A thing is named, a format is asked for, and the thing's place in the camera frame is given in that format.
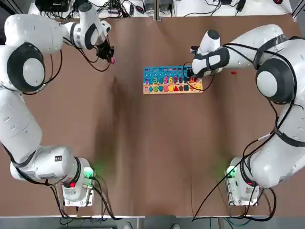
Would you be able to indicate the pink trapezoid piece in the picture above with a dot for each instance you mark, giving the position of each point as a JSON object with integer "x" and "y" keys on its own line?
{"x": 166, "y": 88}

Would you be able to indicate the teal heart piece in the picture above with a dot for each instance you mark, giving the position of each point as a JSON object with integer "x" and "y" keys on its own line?
{"x": 161, "y": 88}

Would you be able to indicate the pink rectangular block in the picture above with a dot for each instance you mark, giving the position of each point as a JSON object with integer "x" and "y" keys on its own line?
{"x": 113, "y": 61}

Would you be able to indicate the pink number five piece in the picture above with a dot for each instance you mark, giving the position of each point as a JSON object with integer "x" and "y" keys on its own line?
{"x": 166, "y": 80}

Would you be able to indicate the red triangle piece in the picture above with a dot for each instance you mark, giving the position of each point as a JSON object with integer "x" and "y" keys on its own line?
{"x": 176, "y": 88}

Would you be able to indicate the green number three piece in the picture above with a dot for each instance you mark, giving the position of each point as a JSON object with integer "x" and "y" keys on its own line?
{"x": 155, "y": 80}

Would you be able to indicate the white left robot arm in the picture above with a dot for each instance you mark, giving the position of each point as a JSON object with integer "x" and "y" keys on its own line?
{"x": 21, "y": 131}

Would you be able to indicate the brown number eight piece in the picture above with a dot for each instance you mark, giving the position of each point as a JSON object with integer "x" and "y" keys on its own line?
{"x": 180, "y": 80}

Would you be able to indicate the blue diamond piece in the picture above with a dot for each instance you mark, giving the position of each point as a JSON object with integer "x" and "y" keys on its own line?
{"x": 150, "y": 89}

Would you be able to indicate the black desktop box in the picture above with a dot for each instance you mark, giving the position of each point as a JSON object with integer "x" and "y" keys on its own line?
{"x": 52, "y": 4}

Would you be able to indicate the orange plus sign piece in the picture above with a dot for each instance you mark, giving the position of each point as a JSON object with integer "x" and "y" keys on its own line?
{"x": 192, "y": 88}

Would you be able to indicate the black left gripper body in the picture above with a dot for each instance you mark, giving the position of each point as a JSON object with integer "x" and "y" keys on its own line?
{"x": 104, "y": 48}

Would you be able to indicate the white side table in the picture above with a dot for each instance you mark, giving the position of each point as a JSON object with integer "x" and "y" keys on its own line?
{"x": 186, "y": 7}

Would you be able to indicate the aluminium frame post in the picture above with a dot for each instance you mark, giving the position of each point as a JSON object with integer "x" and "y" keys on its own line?
{"x": 156, "y": 9}

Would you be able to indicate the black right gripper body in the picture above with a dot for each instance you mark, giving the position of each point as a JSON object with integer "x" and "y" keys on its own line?
{"x": 188, "y": 72}

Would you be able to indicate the pink greater-than sign piece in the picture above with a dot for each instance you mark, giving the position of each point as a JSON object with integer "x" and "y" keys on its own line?
{"x": 198, "y": 81}

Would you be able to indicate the dark blue number nine piece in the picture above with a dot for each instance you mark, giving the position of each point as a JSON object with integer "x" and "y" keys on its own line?
{"x": 186, "y": 81}

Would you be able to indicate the blue wooden toy board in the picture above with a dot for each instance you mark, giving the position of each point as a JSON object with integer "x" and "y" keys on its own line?
{"x": 166, "y": 71}

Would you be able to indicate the red number seven piece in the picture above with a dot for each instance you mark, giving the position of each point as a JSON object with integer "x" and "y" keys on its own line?
{"x": 175, "y": 80}

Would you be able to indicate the green circle piece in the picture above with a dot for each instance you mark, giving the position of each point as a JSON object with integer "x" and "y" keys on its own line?
{"x": 155, "y": 89}

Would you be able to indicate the yellow equals sign piece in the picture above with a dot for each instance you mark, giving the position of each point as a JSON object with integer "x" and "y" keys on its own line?
{"x": 198, "y": 88}

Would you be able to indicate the black power adapter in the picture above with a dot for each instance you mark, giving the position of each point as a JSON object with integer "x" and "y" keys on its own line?
{"x": 240, "y": 6}
{"x": 226, "y": 2}

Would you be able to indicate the yellow number six piece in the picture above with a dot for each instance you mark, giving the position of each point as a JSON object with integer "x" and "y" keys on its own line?
{"x": 170, "y": 80}

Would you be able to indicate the teal number four piece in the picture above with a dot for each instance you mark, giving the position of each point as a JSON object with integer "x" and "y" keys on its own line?
{"x": 160, "y": 80}

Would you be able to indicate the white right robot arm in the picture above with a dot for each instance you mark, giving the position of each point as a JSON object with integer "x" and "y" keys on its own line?
{"x": 281, "y": 71}

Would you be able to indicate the brown hexagon piece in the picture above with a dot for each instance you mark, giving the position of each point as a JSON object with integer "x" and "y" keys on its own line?
{"x": 181, "y": 88}

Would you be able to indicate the blue number two piece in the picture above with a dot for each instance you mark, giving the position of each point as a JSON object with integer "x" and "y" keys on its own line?
{"x": 150, "y": 80}

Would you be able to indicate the dark blue square piece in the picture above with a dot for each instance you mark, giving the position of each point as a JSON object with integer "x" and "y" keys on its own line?
{"x": 186, "y": 88}

